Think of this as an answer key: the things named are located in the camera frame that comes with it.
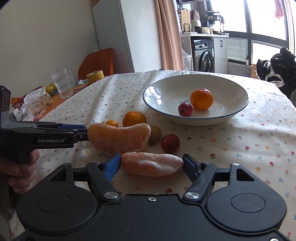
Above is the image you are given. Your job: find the white refrigerator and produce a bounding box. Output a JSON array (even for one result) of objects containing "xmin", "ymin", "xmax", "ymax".
[{"xmin": 92, "ymin": 0, "xmax": 163, "ymax": 74}]

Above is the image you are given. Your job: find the brown kiwi fruit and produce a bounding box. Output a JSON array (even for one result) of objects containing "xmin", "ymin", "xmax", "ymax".
[{"xmin": 148, "ymin": 126, "xmax": 162, "ymax": 145}]

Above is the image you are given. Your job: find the pink curtain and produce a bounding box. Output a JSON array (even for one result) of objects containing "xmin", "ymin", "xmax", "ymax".
[{"xmin": 154, "ymin": 0, "xmax": 184, "ymax": 70}]

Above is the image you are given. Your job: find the small red fruit in bowl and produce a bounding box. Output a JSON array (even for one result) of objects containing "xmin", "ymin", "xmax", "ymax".
[{"xmin": 178, "ymin": 102, "xmax": 193, "ymax": 117}]

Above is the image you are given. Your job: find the grey washing machine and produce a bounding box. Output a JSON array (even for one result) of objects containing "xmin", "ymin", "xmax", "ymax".
[{"xmin": 191, "ymin": 39, "xmax": 215, "ymax": 72}]

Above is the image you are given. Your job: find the yellow tape roll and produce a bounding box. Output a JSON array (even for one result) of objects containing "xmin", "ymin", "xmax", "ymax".
[{"xmin": 87, "ymin": 70, "xmax": 104, "ymax": 85}]

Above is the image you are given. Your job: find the orange tangerine in bowl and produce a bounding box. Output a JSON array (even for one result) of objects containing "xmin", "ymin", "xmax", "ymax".
[{"xmin": 190, "ymin": 88, "xmax": 213, "ymax": 111}]

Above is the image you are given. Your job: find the black clothes pile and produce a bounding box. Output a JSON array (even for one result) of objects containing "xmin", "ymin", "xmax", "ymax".
[{"xmin": 256, "ymin": 47, "xmax": 295, "ymax": 99}]

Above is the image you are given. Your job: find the white kitchen counter cabinet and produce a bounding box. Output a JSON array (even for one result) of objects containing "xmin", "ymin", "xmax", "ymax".
[{"xmin": 181, "ymin": 32, "xmax": 228, "ymax": 73}]

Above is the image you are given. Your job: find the wooden cutting board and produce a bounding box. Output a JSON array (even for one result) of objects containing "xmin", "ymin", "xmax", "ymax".
[{"xmin": 180, "ymin": 9, "xmax": 192, "ymax": 32}]

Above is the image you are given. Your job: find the orange chair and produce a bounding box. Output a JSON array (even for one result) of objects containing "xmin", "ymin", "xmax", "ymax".
[{"xmin": 78, "ymin": 48, "xmax": 114, "ymax": 79}]

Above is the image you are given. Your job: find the tissue pack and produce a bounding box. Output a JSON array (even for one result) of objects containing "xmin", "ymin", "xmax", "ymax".
[{"xmin": 22, "ymin": 87, "xmax": 53, "ymax": 115}]

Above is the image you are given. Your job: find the black dish rack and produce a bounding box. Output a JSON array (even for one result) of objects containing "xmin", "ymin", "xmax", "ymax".
[{"xmin": 206, "ymin": 12, "xmax": 225, "ymax": 35}]

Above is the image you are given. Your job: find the green yellow fruit background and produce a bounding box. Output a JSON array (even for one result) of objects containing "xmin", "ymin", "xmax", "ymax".
[{"xmin": 45, "ymin": 82, "xmax": 57, "ymax": 95}]

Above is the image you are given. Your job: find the white bowl blue rim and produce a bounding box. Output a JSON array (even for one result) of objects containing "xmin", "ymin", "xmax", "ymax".
[{"xmin": 142, "ymin": 72, "xmax": 249, "ymax": 126}]

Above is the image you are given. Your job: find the floral white tablecloth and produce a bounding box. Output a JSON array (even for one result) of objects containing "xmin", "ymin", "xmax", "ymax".
[{"xmin": 30, "ymin": 71, "xmax": 295, "ymax": 240}]

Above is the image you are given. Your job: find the person's left hand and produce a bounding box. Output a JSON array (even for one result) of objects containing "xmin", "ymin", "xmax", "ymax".
[{"xmin": 1, "ymin": 150, "xmax": 40, "ymax": 194}]

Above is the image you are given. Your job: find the large orange tangerine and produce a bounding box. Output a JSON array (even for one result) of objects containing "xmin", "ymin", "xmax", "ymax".
[{"xmin": 122, "ymin": 111, "xmax": 147, "ymax": 127}]

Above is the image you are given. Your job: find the large peeled pomelo segment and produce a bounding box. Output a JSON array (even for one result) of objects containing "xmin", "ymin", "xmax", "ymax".
[{"xmin": 87, "ymin": 123, "xmax": 152, "ymax": 156}]

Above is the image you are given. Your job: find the clear drinking glass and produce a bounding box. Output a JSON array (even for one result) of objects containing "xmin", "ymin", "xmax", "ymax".
[{"xmin": 51, "ymin": 67, "xmax": 73, "ymax": 99}]

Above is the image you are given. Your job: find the red snack packaging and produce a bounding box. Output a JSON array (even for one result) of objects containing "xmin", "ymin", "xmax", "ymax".
[{"xmin": 10, "ymin": 86, "xmax": 46, "ymax": 109}]

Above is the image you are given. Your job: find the small orange kumquat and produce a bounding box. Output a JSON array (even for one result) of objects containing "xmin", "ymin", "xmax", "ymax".
[{"xmin": 105, "ymin": 120, "xmax": 119, "ymax": 127}]

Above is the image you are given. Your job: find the small peeled pomelo segment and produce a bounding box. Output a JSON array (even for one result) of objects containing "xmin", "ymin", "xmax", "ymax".
[{"xmin": 121, "ymin": 152, "xmax": 184, "ymax": 177}]

